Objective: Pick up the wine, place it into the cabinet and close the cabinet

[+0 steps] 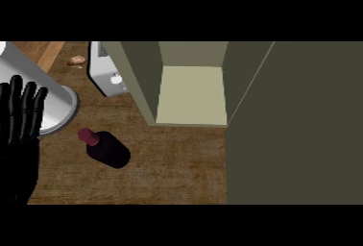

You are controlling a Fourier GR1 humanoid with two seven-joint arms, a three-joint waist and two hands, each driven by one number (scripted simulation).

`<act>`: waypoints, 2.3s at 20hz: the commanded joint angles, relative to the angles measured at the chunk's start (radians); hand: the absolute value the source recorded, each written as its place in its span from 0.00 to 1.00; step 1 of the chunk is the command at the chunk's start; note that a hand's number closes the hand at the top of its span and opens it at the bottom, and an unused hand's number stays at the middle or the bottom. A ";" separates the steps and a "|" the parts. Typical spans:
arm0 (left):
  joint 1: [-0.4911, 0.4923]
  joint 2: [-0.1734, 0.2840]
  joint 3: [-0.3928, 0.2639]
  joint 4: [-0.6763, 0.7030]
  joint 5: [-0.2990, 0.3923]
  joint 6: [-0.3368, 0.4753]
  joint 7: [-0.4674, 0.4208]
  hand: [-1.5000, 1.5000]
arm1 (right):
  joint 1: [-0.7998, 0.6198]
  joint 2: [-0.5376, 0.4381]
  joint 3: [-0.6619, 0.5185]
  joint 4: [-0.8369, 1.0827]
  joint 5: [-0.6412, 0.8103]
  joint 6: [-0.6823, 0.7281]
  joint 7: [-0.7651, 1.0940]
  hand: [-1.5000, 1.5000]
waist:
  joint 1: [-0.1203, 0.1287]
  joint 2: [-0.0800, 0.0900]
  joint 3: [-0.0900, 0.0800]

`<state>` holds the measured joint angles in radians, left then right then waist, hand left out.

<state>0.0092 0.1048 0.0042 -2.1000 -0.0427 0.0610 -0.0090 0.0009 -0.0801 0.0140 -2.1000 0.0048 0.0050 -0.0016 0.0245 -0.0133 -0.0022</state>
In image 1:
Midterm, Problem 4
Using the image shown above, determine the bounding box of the small brown potato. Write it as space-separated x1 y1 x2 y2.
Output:
65 55 89 66

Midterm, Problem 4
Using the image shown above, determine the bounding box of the pale wooden cutting board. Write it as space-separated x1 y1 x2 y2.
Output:
12 40 67 73

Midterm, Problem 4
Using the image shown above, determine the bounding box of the dark wine bottle, red cap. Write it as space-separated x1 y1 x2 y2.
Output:
77 128 132 170

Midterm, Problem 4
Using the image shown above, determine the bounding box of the olive green cabinet door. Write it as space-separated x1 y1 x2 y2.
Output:
225 40 363 206

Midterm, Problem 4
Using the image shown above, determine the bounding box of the tall silver metal pot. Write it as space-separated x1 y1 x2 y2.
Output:
0 40 82 136

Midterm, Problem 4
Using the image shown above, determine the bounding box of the silver grey appliance with knob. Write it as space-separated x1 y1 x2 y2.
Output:
89 40 132 98

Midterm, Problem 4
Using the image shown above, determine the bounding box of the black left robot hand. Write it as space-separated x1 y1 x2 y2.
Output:
0 74 51 206

